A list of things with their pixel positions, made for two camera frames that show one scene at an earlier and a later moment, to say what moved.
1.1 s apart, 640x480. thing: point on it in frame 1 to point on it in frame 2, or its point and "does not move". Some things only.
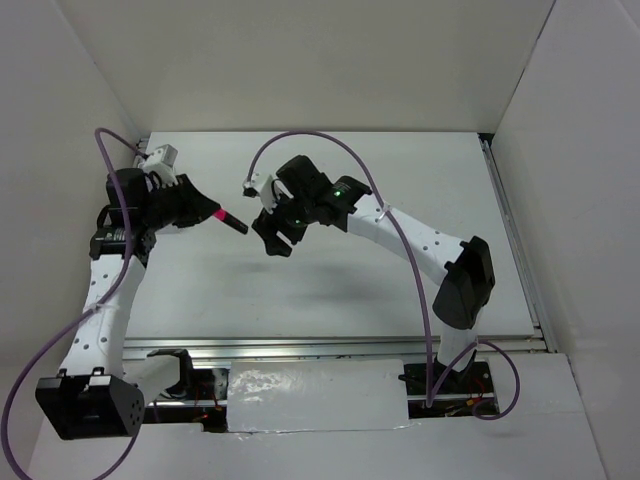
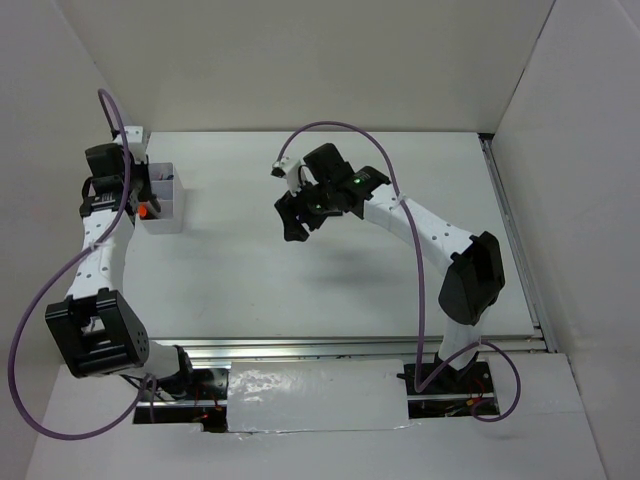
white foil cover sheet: x=317 y=395 does not move
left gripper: x=196 y=207 to x=144 y=169
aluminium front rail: x=341 y=348 does not move
